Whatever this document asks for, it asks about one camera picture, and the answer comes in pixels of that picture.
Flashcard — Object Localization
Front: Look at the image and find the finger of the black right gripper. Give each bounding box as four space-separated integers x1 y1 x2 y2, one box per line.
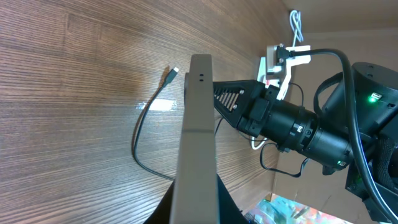
213 80 264 124

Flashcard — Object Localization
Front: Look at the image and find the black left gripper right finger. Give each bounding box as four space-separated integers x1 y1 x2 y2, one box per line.
217 175 249 224

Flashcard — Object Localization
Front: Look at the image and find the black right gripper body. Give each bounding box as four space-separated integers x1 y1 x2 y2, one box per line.
237 86 354 174

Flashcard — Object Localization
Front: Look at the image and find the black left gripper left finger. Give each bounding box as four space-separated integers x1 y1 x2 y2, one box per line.
144 181 175 224

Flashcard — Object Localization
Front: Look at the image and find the blue Samsung Galaxy smartphone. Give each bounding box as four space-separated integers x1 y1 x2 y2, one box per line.
169 54 219 223

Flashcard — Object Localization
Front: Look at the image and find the black USB charging cable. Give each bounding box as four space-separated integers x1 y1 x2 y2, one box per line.
132 67 180 181

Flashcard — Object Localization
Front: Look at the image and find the white power strip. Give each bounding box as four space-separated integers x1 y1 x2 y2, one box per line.
256 57 280 88

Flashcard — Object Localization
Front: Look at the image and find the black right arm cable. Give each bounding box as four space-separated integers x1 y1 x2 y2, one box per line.
275 45 398 223

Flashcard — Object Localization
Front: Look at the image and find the white power strip cord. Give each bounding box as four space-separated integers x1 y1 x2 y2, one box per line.
250 9 304 151

